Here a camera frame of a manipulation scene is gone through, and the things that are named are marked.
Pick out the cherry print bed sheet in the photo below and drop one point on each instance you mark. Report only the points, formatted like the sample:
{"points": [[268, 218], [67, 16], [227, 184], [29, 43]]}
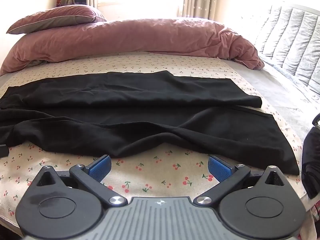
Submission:
{"points": [[155, 170]]}

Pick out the pink duvet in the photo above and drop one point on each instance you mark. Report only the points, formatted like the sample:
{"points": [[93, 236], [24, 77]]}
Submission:
{"points": [[125, 40]]}

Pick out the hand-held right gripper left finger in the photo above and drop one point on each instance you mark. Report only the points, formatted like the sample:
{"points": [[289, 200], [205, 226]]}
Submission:
{"points": [[100, 168]]}

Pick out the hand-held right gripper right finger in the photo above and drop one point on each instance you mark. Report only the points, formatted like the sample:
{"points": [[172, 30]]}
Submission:
{"points": [[220, 168]]}

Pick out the black pants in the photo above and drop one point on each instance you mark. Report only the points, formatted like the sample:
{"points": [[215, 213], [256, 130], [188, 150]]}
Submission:
{"points": [[150, 120]]}

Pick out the grey quilted headboard cover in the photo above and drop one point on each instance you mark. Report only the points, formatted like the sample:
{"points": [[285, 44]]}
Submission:
{"points": [[295, 37]]}

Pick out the folded black pants elastic waistband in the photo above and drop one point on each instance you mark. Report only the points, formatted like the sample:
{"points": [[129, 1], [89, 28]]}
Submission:
{"points": [[312, 160]]}

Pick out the pink pillow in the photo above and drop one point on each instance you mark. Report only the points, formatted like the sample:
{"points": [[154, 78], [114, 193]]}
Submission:
{"points": [[55, 17]]}

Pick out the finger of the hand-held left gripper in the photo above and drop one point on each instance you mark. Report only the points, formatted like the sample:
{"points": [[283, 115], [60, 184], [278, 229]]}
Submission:
{"points": [[3, 151]]}

